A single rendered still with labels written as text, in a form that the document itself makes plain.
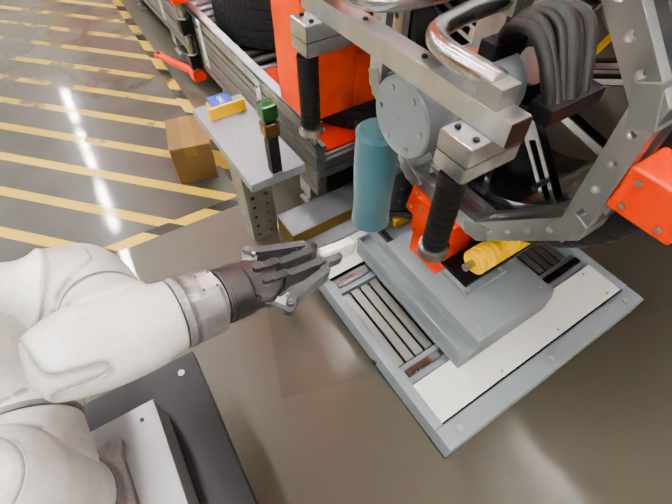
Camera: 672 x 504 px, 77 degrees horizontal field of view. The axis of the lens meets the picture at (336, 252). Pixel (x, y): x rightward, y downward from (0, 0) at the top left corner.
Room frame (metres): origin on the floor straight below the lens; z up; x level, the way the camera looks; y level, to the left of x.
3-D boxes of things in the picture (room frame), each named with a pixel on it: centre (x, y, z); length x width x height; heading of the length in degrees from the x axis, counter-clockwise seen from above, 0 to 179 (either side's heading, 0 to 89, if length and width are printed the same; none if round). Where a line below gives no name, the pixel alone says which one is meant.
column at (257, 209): (1.10, 0.29, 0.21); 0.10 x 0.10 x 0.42; 33
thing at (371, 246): (0.79, -0.36, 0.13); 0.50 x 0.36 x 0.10; 33
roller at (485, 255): (0.61, -0.39, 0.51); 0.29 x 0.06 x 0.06; 123
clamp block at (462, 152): (0.40, -0.16, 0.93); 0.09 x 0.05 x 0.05; 123
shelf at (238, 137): (1.07, 0.27, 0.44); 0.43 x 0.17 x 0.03; 33
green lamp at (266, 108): (0.91, 0.17, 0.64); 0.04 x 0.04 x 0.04; 33
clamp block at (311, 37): (0.68, 0.02, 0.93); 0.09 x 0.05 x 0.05; 123
